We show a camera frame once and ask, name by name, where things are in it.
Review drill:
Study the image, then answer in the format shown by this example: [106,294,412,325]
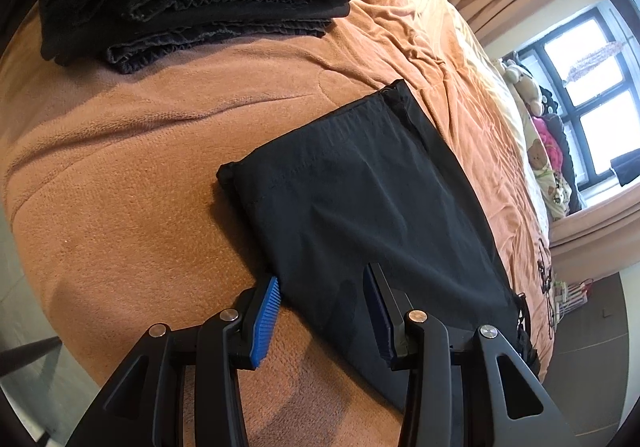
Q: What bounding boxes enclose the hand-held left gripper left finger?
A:
[65,274,283,447]

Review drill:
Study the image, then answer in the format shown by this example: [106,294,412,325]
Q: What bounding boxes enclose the black framed window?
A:
[515,9,640,190]

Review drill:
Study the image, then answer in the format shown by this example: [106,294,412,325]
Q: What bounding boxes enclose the striped bag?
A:
[562,277,596,313]

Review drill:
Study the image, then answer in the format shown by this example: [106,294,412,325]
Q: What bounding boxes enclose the orange blanket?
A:
[0,0,556,447]

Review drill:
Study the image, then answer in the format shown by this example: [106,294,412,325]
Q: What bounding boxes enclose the pink plush toy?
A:
[532,119,563,172]

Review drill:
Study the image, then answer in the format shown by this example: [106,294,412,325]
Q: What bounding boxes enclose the dark hanging garment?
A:
[610,152,640,188]

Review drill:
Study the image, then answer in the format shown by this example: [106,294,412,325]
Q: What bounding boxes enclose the beige plush toy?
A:
[502,59,546,115]

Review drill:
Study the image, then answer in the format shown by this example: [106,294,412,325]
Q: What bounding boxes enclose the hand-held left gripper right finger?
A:
[362,262,576,447]

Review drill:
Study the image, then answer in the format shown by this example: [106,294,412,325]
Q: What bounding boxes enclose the black pants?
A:
[216,79,531,413]

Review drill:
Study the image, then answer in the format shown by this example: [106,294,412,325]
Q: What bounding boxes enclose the dark bar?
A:
[0,334,61,378]

